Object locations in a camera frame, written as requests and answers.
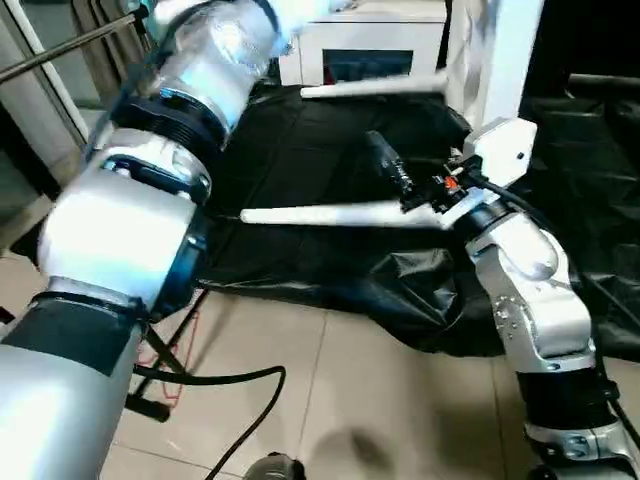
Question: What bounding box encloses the black work mat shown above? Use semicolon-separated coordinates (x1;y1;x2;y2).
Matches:
190;78;640;359

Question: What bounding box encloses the white cabinet with glass doors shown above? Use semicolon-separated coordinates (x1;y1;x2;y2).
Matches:
278;0;453;89

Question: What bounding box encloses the red cable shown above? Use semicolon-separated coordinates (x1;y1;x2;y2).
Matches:
148;308;203;409

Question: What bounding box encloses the black stand frame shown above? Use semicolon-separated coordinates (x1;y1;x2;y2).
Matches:
125;320;201;423

